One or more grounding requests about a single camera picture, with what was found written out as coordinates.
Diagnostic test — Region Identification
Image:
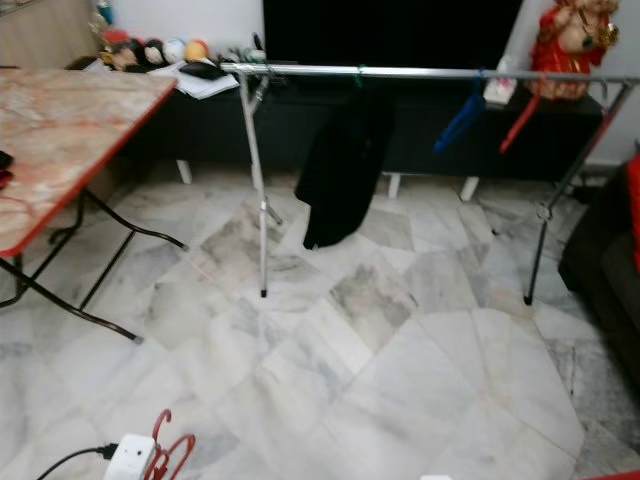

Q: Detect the black TV console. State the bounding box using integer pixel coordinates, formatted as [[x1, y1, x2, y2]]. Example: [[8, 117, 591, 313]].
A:
[[80, 60, 606, 201]]

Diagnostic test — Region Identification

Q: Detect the silver clothes rack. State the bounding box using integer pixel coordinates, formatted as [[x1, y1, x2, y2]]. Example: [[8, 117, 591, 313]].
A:
[[220, 62, 640, 307]]

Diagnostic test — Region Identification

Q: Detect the black flat TV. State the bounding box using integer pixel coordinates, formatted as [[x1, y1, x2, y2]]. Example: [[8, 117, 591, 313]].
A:
[[263, 0, 526, 69]]

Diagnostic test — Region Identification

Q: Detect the white pink tissue box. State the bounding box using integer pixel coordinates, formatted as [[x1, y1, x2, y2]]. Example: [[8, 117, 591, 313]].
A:
[[482, 75, 516, 106]]

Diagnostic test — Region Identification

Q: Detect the white round doll head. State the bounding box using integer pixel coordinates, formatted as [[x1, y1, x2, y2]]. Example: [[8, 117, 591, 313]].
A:
[[163, 38, 189, 65]]

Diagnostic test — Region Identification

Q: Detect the black shirt with small logo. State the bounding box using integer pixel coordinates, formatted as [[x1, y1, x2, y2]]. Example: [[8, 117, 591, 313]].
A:
[[295, 85, 396, 251]]

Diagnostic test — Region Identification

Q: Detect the red laughing Buddha statue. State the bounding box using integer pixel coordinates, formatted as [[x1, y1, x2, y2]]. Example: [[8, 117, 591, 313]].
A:
[[528, 0, 621, 101]]

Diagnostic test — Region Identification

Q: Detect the blue plastic hanger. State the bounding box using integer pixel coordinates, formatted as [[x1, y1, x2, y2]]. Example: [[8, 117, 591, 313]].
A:
[[433, 72, 489, 156]]

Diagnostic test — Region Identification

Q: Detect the white paper stack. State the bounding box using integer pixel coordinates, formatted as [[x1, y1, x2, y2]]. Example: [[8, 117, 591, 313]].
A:
[[175, 65, 243, 101]]

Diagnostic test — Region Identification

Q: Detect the marble top folding table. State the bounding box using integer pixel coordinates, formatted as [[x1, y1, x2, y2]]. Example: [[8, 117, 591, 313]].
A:
[[0, 68, 189, 343]]

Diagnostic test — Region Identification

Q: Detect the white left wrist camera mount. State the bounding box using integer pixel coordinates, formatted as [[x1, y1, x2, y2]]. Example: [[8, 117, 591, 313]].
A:
[[103, 433, 158, 480]]

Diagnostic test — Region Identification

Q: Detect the black flat pouch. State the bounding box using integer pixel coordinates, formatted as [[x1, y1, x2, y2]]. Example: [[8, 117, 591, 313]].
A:
[[182, 60, 231, 81]]

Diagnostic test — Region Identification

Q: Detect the light wooden cabinet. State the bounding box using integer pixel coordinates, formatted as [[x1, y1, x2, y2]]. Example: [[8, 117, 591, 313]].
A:
[[0, 0, 101, 69]]

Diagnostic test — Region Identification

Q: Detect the orange round doll head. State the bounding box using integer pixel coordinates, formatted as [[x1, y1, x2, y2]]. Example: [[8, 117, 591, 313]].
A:
[[185, 38, 211, 64]]

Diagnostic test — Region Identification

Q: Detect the red plastic hanger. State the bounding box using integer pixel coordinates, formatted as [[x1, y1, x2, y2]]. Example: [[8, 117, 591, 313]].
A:
[[145, 408, 197, 480], [500, 72, 546, 156]]

